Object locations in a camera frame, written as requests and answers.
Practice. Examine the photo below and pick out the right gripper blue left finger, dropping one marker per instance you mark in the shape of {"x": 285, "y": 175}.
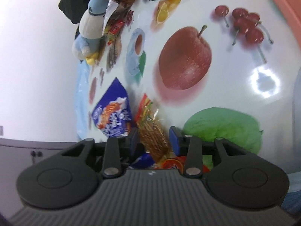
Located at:
{"x": 132, "y": 139}

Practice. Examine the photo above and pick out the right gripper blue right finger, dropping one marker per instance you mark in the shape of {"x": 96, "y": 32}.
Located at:
{"x": 176, "y": 140}

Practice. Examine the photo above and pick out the red yellow cracker bag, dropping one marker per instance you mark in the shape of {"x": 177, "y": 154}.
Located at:
{"x": 154, "y": 138}

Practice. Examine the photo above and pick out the blue spicy snack bag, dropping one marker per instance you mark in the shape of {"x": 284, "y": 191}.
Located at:
{"x": 112, "y": 114}

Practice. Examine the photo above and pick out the brown white snack bag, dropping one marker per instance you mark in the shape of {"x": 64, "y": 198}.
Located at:
{"x": 118, "y": 14}

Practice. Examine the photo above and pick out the light blue bed sheet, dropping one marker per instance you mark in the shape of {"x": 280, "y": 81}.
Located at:
{"x": 81, "y": 99}

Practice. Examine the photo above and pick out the fruit print tablecloth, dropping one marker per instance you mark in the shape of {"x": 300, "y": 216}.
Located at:
{"x": 212, "y": 68}

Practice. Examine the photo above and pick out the penguin plush toy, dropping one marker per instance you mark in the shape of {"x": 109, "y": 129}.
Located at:
{"x": 86, "y": 45}

